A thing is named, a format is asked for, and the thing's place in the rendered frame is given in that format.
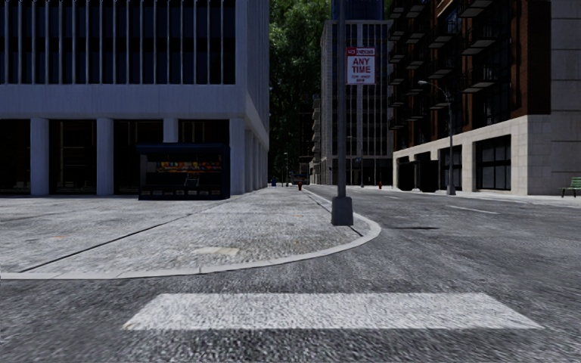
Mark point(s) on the grey pole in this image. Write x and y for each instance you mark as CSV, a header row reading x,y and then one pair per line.
x,y
286,170
361,170

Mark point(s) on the trees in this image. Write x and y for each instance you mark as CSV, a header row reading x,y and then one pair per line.
x,y
294,81

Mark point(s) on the grey concrete office building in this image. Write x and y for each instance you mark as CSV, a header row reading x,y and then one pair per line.
x,y
367,113

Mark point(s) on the blue booth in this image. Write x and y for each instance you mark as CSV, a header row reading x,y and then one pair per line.
x,y
184,171

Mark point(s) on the grey street lamp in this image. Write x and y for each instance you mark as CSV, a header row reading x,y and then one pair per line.
x,y
450,149

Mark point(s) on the pale concrete building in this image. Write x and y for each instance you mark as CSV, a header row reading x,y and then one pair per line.
x,y
136,100

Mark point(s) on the glass tower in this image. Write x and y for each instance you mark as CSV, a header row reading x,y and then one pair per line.
x,y
358,10

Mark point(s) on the red brick building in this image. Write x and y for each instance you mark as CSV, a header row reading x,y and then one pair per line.
x,y
499,90

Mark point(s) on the green bench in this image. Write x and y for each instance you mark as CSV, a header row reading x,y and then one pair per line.
x,y
573,186

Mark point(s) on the sign on a post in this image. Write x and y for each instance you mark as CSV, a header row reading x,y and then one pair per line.
x,y
341,136

